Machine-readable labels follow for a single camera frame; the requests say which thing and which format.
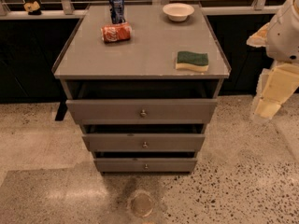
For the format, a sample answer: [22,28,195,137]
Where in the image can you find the orange soda can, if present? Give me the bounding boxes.
[101,22,132,43]

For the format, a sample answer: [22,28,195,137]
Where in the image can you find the small yellow black object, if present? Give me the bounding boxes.
[23,1,41,15]

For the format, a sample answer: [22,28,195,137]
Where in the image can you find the grey bottom drawer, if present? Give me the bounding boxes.
[93,158,197,173]

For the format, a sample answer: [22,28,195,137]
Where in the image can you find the white bowl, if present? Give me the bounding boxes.
[163,3,194,22]

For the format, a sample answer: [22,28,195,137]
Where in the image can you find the blue soda can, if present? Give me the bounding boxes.
[109,0,125,24]

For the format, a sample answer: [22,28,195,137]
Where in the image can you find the grey drawer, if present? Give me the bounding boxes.
[93,158,197,173]
[66,99,217,124]
[82,133,205,151]

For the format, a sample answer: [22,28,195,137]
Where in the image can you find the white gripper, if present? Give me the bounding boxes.
[246,0,299,120]

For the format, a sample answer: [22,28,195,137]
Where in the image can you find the grey top drawer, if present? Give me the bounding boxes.
[66,99,217,124]

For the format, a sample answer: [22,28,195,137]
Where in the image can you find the metal railing ledge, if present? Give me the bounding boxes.
[0,0,299,21]

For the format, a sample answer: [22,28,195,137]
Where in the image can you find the grey drawer cabinet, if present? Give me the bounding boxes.
[51,3,232,175]

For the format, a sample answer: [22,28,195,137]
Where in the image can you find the green yellow sponge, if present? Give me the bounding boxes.
[176,51,208,72]

